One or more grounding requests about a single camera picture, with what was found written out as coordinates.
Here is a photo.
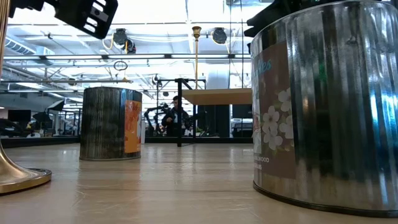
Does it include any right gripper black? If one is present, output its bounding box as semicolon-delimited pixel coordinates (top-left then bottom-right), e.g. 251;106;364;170
243;0;312;39

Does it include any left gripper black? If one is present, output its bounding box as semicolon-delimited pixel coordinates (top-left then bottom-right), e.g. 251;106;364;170
8;0;119;40

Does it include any tall gold candlestick holder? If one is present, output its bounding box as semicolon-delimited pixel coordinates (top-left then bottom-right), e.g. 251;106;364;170
191;26;202;90

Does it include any orange candle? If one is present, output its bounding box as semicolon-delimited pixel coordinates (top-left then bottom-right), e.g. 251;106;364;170
79;86;143;162

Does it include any short gold candlestick holder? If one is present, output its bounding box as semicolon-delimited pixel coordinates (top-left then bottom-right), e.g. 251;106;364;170
0;0;53;196

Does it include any wooden shelf with black legs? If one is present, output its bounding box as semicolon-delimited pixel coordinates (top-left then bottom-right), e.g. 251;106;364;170
155;77;253;147

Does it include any black studio lamp shade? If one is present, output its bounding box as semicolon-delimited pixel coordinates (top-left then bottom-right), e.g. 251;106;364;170
46;99;65;113

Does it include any background dark monitor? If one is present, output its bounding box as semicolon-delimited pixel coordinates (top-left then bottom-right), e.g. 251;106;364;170
7;109;32;123

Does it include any large tin can floral label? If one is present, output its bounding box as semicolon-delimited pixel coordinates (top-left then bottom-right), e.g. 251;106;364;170
250;0;398;218

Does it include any person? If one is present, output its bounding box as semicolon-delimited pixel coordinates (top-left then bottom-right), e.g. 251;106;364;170
160;95;191;137

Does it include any black ceiling cord reel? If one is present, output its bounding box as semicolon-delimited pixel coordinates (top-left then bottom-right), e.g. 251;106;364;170
112;27;129;46
212;27;228;45

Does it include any hanging black cable ring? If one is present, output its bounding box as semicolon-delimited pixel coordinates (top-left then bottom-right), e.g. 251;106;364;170
113;60;129;72

